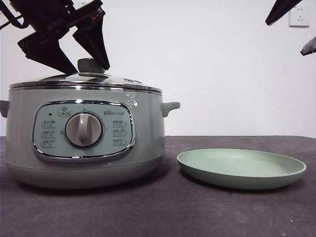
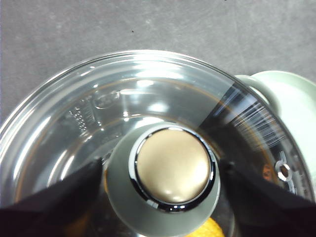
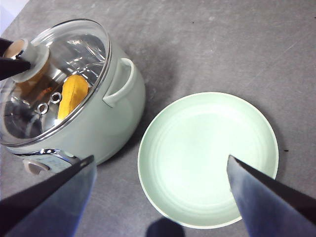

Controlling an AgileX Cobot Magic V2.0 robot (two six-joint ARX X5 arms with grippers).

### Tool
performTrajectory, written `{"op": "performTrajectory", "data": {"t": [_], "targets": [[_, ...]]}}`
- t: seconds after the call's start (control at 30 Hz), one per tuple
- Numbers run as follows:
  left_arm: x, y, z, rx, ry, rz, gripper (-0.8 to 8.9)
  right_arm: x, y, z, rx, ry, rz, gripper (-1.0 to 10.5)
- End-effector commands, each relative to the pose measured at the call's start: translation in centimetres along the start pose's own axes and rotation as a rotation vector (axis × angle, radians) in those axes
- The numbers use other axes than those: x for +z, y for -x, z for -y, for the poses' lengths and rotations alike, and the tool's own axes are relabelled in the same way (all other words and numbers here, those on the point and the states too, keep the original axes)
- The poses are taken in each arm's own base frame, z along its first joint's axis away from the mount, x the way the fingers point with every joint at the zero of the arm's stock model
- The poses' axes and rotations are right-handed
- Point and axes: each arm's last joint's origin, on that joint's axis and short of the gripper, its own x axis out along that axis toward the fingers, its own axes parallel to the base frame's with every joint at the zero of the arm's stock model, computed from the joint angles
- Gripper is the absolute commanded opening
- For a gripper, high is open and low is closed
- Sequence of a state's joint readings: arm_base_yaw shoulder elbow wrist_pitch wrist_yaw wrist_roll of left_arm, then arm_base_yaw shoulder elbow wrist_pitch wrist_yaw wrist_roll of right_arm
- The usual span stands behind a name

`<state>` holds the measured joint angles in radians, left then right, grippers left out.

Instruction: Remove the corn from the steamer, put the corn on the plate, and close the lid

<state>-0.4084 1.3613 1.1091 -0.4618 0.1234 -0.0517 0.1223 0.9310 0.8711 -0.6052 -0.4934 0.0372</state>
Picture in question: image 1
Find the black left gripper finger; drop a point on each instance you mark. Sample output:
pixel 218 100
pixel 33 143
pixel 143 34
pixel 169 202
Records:
pixel 95 42
pixel 53 55

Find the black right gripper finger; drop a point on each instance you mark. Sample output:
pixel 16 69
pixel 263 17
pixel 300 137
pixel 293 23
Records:
pixel 310 47
pixel 281 11

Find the glass steamer lid green knob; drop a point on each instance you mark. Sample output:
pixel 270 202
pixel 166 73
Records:
pixel 90 65

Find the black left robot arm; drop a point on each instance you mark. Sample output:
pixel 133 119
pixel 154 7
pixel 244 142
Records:
pixel 24 12

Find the pale green electric steamer pot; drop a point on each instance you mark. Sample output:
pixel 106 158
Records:
pixel 148 148

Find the pale green round plate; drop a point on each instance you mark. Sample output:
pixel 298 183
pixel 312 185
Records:
pixel 242 168

